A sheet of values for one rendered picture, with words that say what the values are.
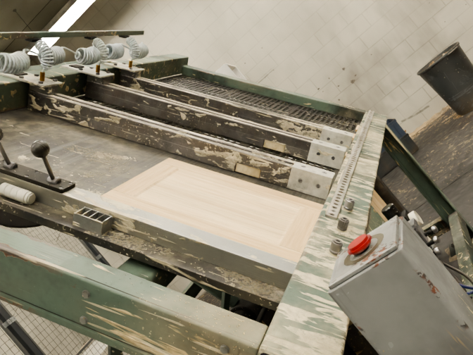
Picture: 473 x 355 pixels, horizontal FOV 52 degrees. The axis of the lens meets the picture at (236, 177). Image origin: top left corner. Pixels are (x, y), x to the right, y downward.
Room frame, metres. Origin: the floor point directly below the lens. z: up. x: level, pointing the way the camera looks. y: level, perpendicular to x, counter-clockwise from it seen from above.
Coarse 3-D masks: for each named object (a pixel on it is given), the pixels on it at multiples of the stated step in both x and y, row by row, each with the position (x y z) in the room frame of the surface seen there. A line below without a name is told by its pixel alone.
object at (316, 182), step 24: (48, 48) 1.65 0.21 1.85; (24, 72) 1.75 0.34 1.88; (48, 96) 1.66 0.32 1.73; (72, 120) 1.65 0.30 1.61; (96, 120) 1.62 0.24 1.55; (120, 120) 1.59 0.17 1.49; (144, 120) 1.61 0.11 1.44; (168, 144) 1.56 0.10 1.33; (192, 144) 1.53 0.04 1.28; (216, 144) 1.50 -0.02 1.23; (264, 168) 1.47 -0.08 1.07; (288, 168) 1.45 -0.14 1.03; (312, 168) 1.46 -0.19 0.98; (312, 192) 1.44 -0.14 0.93
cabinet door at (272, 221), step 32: (128, 192) 1.18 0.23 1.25; (160, 192) 1.23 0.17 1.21; (192, 192) 1.26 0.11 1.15; (224, 192) 1.30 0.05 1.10; (256, 192) 1.34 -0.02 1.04; (192, 224) 1.09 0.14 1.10; (224, 224) 1.13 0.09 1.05; (256, 224) 1.16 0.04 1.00; (288, 224) 1.19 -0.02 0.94; (288, 256) 1.03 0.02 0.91
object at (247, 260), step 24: (48, 192) 1.07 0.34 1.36; (72, 192) 1.08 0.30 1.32; (120, 216) 1.03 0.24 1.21; (144, 216) 1.04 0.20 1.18; (168, 240) 1.00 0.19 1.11; (192, 240) 0.99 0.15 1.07; (216, 240) 1.00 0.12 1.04; (216, 264) 0.98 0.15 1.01; (240, 264) 0.96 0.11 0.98; (264, 264) 0.95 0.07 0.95; (288, 264) 0.96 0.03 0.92
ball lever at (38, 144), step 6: (36, 144) 1.00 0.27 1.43; (42, 144) 1.00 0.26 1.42; (48, 144) 1.01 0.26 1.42; (36, 150) 1.00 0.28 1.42; (42, 150) 1.00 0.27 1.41; (48, 150) 1.01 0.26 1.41; (36, 156) 1.01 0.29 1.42; (42, 156) 1.01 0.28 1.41; (48, 162) 1.04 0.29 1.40; (48, 168) 1.05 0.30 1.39; (48, 180) 1.08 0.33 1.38; (54, 180) 1.08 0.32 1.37; (60, 180) 1.09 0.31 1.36
